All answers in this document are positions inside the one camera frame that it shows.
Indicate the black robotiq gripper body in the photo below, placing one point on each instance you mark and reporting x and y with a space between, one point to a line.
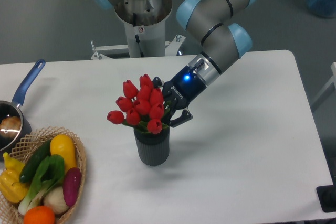
184 87

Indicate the red tulip bouquet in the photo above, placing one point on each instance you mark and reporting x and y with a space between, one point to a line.
141 108

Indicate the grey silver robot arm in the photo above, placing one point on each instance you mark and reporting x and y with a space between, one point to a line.
222 46

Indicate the grey ribbed vase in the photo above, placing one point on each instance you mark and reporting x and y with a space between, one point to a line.
153 149

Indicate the yellow squash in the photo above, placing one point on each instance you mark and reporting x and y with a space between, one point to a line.
64 146

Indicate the purple eggplant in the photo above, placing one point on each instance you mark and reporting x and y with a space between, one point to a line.
71 184

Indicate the green bok choy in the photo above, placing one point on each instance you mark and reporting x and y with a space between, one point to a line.
49 173

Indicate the bread roll in pan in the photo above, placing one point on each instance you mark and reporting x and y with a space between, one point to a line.
10 127

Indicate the white garlic bulb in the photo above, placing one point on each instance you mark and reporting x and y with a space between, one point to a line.
55 200

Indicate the green cucumber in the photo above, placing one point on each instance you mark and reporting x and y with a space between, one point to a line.
28 172

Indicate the black device at edge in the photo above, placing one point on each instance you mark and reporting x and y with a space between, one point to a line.
326 195

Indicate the orange fruit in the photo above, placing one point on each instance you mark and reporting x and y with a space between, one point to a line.
39 214

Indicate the yellow bell pepper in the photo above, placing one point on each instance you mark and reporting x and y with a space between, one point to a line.
11 188

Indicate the white metal base frame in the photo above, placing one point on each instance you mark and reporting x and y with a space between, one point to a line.
172 48

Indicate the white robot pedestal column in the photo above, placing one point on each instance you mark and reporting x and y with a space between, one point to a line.
144 23

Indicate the blue handled saucepan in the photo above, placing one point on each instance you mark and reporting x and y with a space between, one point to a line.
12 108

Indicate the white furniture frame right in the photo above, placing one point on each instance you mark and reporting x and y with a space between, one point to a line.
325 91

